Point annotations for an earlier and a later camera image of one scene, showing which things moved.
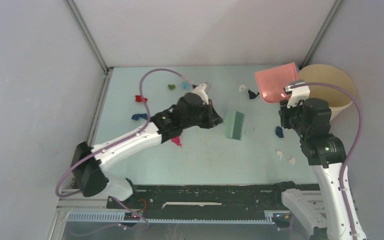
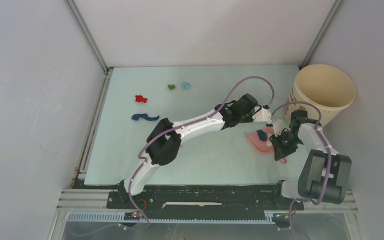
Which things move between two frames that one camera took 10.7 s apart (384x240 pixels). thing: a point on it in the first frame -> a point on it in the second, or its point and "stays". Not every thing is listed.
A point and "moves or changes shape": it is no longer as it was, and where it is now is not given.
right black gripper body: (290, 118) -> (285, 143)
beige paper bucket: (337, 101) stays
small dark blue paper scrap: (279, 132) moves or changes shape
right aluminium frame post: (320, 33) stays
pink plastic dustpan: (272, 81) -> (266, 146)
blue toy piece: (137, 116) stays
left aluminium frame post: (88, 36) stays
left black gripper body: (200, 120) -> (246, 118)
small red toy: (138, 98) stays
